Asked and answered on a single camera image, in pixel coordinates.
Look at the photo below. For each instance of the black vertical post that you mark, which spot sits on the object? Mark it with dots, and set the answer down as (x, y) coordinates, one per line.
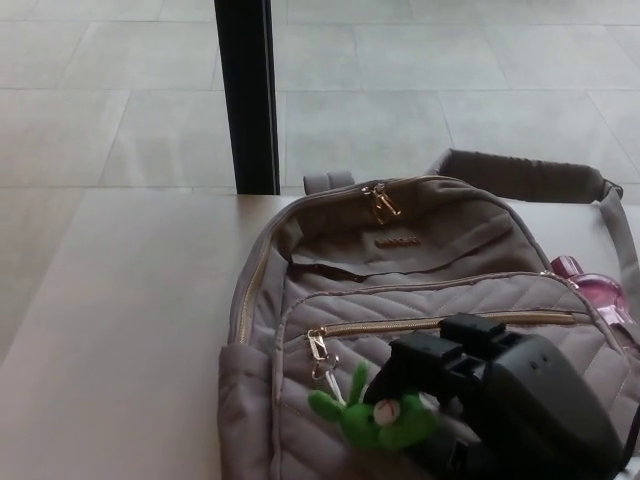
(250, 100)

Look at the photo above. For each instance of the pink transparent water bottle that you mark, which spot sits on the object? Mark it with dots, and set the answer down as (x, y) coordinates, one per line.
(597, 290)

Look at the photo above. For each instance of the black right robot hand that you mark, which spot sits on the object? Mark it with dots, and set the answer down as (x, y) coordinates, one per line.
(525, 400)

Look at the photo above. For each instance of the grey quilted backpack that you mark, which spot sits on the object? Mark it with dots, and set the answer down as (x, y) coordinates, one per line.
(400, 270)

